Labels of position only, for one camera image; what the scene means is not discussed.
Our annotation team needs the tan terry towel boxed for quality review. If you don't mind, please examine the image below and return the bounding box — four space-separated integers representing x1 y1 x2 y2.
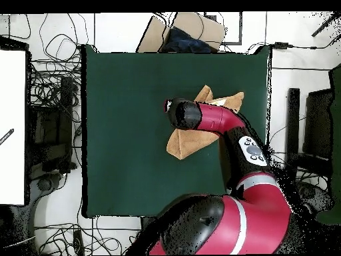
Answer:
166 84 245 161

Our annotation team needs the dark green table cloth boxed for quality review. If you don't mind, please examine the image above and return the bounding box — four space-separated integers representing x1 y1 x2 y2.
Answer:
81 44 272 219

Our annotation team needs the dark blue clothing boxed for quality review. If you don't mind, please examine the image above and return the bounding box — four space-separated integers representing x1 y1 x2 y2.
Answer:
161 25 214 53

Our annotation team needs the brown cardboard box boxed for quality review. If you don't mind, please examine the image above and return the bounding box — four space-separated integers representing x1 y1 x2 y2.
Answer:
136 11 227 53

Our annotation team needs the black equipment rack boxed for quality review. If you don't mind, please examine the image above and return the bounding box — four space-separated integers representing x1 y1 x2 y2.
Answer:
27 76 79 174

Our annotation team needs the black upright bar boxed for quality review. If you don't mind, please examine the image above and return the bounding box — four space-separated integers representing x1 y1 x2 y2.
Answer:
284 87 301 183

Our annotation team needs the white board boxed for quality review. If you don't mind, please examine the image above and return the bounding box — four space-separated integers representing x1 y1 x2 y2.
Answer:
0 49 27 206

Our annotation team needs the black power strip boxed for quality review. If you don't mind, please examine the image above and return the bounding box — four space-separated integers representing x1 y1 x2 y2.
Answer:
72 229 85 256

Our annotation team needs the black marker pen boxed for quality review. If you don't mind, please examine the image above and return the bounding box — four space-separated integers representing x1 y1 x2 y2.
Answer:
0 128 15 146

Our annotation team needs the black rod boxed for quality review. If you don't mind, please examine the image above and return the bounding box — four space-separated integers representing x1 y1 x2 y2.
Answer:
311 11 341 37

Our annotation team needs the black cable tangle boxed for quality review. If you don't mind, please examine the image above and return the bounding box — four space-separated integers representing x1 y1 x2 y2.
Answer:
27 13 89 107
267 149 331 193

